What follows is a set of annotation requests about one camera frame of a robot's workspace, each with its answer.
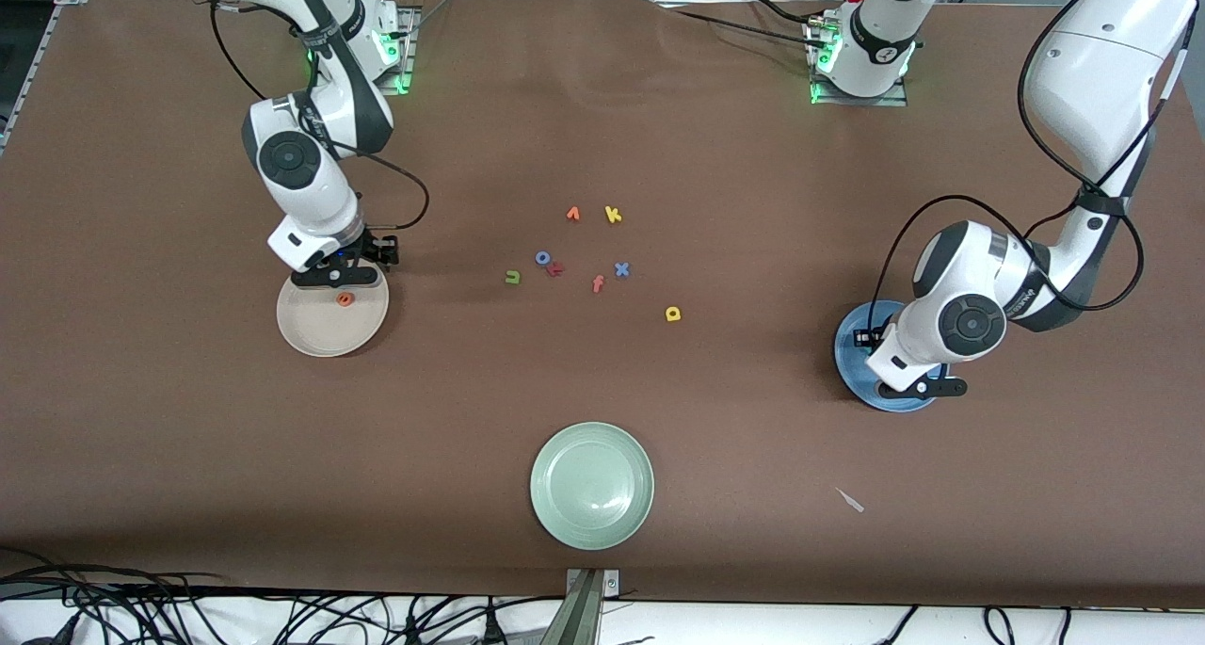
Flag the blue plate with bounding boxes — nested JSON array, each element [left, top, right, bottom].
[[833, 300, 951, 413]]

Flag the beige plate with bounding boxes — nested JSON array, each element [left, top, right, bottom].
[[276, 252, 391, 359]]

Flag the brown table cover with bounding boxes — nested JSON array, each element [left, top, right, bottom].
[[0, 0, 1205, 608]]

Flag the green plate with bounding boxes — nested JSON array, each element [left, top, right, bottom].
[[529, 422, 655, 552]]

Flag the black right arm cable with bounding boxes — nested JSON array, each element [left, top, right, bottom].
[[209, 0, 431, 232]]

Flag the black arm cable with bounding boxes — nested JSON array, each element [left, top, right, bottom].
[[209, 0, 431, 232], [880, 0, 1189, 345]]

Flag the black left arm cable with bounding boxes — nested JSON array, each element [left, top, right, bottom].
[[880, 0, 1189, 345]]

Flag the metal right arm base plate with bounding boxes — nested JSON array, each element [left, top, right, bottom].
[[372, 7, 417, 96]]

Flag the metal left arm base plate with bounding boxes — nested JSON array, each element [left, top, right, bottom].
[[807, 19, 910, 108]]

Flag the long black table cable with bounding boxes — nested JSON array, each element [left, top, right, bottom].
[[656, 5, 820, 45]]

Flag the short black table cable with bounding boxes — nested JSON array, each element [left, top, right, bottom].
[[739, 0, 825, 26]]

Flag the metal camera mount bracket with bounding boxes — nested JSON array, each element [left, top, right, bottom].
[[541, 568, 622, 645]]

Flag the black cable tangle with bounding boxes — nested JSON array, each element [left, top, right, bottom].
[[0, 546, 566, 645]]

